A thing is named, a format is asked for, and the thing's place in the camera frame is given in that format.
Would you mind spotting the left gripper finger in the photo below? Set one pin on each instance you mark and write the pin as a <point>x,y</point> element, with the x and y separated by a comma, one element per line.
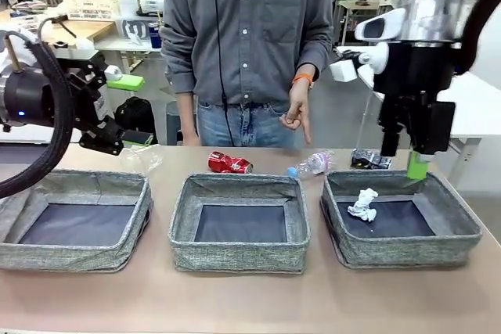
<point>109,140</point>
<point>127,83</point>

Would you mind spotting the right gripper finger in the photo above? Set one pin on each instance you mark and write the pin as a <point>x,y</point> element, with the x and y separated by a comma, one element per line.
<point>391,138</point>
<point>418,167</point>

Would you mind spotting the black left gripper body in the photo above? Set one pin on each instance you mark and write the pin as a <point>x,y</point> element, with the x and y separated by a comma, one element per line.
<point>23,99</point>

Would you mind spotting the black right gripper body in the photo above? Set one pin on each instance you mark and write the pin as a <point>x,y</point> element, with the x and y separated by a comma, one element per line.
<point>415,76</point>

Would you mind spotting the crushed black soda can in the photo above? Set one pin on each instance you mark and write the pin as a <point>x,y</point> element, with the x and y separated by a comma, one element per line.
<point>370,160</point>

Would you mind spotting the clear crushed plastic bottle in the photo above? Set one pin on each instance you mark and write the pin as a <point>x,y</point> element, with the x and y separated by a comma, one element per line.
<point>141,160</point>

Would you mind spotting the white paper ball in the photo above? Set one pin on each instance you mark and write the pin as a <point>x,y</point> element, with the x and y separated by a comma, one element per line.
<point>364,207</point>

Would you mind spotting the plastic bottle with pink label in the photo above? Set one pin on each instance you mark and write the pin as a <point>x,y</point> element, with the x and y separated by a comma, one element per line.
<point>313,166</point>

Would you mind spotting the crushed red soda can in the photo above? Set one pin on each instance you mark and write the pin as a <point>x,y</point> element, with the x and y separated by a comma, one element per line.
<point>229,164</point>

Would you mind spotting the person's left forearm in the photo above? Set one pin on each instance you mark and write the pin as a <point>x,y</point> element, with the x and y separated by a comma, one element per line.
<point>307,70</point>

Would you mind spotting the person's right forearm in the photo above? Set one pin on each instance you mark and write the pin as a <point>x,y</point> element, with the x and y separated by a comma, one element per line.
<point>186,113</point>

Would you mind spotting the person's right hand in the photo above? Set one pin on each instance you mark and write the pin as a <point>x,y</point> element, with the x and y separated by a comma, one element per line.
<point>192,140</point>

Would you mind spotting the person's left hand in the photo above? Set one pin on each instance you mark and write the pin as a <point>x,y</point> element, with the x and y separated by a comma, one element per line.
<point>299,103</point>

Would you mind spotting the black backpack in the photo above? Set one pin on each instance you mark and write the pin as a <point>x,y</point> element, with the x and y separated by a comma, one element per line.
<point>135,115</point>

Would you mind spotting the white background desk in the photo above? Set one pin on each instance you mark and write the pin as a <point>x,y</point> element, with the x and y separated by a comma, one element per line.
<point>125,45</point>

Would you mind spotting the blue drink can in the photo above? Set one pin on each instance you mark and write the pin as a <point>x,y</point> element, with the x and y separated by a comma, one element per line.
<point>154,36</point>

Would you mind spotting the white box with dark logo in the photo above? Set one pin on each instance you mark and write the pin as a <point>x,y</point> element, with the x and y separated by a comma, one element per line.
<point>135,29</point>

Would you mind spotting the wooden top work table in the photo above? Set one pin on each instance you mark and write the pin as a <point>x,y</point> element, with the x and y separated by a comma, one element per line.
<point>98,29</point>

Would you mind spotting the grey plastic stool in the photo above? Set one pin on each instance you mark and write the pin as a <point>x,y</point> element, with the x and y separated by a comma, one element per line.
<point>174,123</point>

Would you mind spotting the large white table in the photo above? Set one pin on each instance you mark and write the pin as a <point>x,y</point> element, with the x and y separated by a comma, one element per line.
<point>477,107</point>

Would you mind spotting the white plastic tub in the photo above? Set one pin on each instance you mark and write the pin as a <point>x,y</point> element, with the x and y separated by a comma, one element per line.
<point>128,4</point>

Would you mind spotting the white lidded storage box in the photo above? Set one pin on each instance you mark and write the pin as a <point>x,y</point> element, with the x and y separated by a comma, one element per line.
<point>150,5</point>

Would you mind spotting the grey fabric basket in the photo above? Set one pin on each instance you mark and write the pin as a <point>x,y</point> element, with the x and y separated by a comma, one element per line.
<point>238,257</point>
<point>403,252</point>
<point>78,256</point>

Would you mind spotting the white slotted plastic crate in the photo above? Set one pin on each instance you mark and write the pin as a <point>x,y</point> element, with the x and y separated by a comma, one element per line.
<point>92,4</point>

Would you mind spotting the background white lab table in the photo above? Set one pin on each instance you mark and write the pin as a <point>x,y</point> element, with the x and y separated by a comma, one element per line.
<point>358,3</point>

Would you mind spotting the orange wrist watch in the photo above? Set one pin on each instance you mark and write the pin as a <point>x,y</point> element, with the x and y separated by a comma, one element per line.
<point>303,79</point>

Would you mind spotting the person's blue jeans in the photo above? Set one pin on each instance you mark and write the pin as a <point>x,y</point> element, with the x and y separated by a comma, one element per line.
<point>242,126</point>

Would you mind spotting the person's grey button shirt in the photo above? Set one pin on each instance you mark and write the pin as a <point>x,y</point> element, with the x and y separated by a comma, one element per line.
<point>250,36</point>

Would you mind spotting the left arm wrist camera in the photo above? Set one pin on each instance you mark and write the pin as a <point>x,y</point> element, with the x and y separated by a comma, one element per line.
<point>80,46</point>

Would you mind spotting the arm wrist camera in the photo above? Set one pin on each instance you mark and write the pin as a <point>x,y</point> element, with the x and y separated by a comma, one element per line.
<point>80,46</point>
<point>344,72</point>

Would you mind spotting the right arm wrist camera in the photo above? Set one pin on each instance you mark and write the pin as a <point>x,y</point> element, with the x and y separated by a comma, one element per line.
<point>344,72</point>

